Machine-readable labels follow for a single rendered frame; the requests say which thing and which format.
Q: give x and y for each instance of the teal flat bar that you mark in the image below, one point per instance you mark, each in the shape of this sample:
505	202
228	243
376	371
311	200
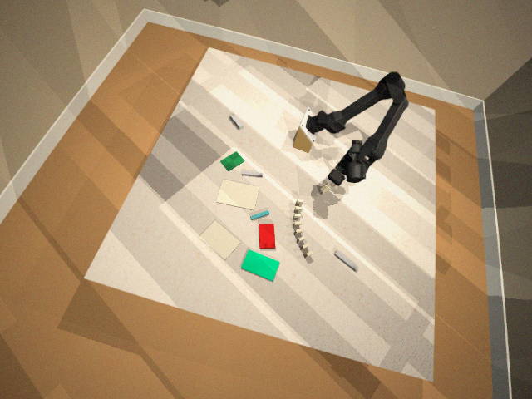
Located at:
259	215

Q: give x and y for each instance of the red rectangular block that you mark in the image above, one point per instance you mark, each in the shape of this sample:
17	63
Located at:
266	236

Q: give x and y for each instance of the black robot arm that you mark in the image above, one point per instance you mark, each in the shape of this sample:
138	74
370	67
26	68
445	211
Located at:
390	86

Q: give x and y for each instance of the white rectangular block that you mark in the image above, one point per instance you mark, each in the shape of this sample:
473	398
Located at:
236	121

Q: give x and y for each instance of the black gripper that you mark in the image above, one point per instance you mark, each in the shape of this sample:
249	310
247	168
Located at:
337	174

